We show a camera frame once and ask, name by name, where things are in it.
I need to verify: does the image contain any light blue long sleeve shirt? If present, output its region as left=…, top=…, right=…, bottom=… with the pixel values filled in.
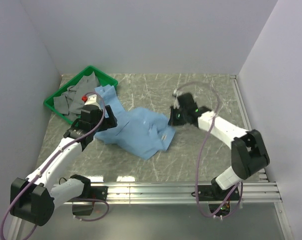
left=94, top=85, right=176, bottom=160

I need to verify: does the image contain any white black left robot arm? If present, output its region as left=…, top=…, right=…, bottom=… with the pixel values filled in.
left=9, top=104, right=117, bottom=226

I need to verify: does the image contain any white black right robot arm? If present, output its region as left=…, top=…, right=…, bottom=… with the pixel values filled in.
left=168, top=90, right=270, bottom=200

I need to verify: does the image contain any grey long sleeve shirt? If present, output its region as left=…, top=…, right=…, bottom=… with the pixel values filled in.
left=53, top=72, right=100, bottom=122

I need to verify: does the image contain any green plastic bin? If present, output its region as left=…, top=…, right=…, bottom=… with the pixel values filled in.
left=43, top=65, right=118, bottom=125

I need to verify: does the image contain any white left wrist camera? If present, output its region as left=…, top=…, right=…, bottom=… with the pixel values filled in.
left=81, top=94, right=101, bottom=108

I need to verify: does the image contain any aluminium side rail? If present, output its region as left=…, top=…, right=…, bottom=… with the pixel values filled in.
left=229, top=75, right=269, bottom=183

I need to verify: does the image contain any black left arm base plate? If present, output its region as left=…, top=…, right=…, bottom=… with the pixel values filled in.
left=62, top=185, right=109, bottom=203

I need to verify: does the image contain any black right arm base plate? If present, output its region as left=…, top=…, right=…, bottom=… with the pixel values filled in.
left=191, top=185, right=240, bottom=202

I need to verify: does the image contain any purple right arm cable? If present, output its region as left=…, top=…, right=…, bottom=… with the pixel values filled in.
left=172, top=81, right=243, bottom=219

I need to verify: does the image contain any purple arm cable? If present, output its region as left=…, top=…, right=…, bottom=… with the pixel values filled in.
left=0, top=91, right=111, bottom=240
left=172, top=81, right=243, bottom=219

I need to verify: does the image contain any aluminium front mounting rail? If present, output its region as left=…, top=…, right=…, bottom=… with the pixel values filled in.
left=92, top=182, right=282, bottom=205

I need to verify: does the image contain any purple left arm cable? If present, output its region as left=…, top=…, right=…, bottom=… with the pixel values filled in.
left=0, top=91, right=111, bottom=240

